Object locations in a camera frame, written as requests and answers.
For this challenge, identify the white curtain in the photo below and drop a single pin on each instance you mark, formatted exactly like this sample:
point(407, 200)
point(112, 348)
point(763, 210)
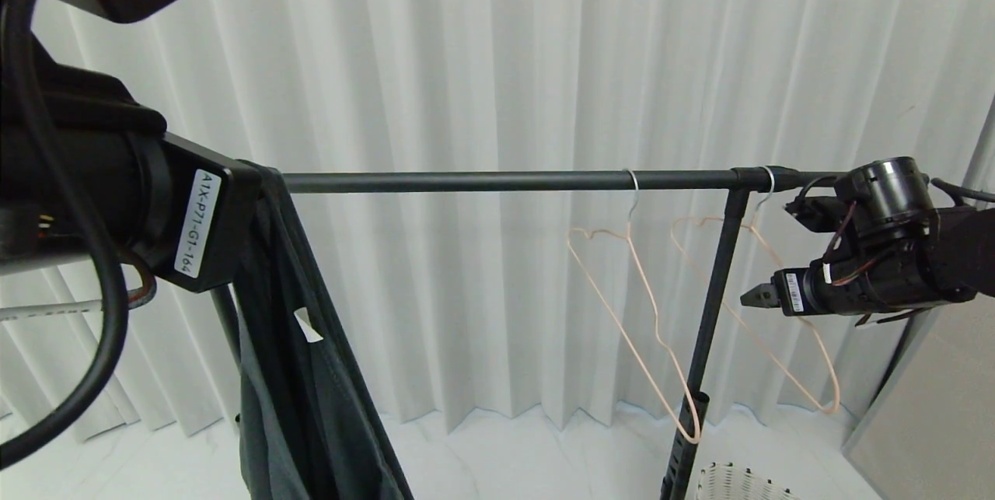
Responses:
point(466, 57)

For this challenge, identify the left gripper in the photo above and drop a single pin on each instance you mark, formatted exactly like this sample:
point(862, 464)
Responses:
point(93, 189)

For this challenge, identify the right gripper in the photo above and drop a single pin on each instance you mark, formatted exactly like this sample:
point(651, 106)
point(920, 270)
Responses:
point(824, 294)

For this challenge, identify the white laundry basket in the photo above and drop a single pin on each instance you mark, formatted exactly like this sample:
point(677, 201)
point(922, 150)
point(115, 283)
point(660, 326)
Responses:
point(738, 484)

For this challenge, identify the pink clothes hanger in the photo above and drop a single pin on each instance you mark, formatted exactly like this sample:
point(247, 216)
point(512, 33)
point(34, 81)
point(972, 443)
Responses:
point(777, 361)
point(630, 339)

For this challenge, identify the black clothes rack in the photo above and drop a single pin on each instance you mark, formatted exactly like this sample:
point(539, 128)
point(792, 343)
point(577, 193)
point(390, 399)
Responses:
point(466, 182)

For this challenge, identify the dark grey shirt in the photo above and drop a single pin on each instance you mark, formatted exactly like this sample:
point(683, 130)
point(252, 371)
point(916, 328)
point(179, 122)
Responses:
point(311, 407)

